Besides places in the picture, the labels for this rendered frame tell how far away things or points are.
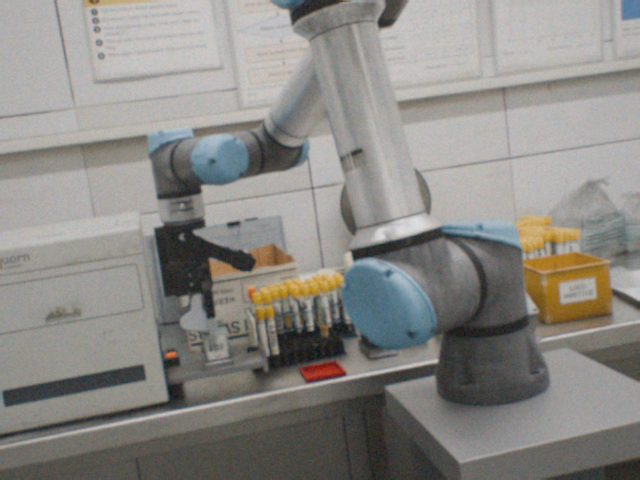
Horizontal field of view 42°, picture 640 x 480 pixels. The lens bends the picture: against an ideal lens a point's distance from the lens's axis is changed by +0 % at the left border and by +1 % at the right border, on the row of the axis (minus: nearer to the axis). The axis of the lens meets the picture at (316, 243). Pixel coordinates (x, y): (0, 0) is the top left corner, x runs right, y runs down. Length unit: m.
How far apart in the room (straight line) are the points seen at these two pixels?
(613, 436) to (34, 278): 0.86
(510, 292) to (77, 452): 0.71
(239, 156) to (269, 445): 1.04
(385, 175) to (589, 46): 1.36
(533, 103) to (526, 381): 1.21
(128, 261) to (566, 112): 1.29
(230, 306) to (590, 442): 0.87
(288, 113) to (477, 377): 0.49
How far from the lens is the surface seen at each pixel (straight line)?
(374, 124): 0.98
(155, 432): 1.37
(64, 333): 1.37
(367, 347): 1.48
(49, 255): 1.35
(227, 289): 1.66
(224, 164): 1.24
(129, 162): 1.97
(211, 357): 1.40
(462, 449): 0.98
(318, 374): 1.41
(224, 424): 1.37
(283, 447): 2.14
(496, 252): 1.06
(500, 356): 1.09
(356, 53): 0.99
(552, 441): 0.99
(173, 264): 1.36
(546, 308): 1.57
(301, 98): 1.25
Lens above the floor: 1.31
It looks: 9 degrees down
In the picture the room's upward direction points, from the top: 8 degrees counter-clockwise
